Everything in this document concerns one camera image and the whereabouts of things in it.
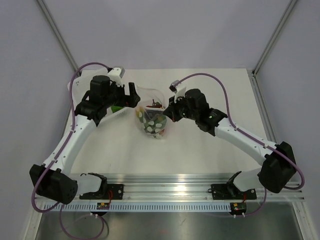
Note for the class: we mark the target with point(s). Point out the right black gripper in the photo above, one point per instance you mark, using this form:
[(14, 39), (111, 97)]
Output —
[(171, 111)]

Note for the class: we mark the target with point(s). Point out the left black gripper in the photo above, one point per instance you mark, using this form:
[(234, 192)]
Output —
[(126, 100)]

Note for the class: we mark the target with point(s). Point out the clear zip top bag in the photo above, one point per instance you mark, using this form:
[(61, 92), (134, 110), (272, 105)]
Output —
[(155, 122)]

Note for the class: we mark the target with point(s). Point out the yellow red mango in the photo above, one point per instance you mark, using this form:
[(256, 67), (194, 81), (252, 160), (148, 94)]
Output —
[(140, 115)]

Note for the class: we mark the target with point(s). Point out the white plastic basket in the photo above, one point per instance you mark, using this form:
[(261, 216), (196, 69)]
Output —
[(81, 85)]

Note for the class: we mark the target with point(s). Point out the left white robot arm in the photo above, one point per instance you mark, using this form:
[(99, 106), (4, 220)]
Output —
[(51, 179)]

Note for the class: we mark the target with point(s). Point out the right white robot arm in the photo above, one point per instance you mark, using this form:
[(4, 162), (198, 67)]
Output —
[(276, 161)]

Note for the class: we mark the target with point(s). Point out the green pepper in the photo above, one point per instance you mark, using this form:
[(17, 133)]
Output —
[(115, 109)]

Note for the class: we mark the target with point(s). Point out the left small circuit board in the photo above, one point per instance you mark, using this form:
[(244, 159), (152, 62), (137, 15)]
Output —
[(103, 206)]

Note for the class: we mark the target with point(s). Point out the small circuit board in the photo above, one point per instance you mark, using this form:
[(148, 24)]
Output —
[(239, 208), (103, 206)]

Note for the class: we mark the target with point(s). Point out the right small circuit board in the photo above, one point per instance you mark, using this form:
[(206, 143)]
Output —
[(239, 208)]

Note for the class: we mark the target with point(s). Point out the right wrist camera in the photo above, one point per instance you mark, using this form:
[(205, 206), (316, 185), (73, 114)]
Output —
[(178, 89)]

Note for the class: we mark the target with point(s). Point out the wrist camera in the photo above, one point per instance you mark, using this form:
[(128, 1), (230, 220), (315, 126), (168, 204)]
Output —
[(178, 89), (116, 75)]

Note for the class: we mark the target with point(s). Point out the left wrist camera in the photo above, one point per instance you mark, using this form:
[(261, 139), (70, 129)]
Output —
[(116, 75)]

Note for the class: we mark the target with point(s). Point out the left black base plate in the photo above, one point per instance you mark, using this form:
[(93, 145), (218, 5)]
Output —
[(112, 191)]

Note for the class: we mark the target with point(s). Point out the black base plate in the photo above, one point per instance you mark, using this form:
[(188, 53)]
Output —
[(224, 191), (112, 191)]

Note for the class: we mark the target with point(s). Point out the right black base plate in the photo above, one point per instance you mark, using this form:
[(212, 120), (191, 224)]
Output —
[(224, 191)]

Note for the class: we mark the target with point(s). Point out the white slotted cable duct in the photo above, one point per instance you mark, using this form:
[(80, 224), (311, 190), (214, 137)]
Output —
[(85, 206)]

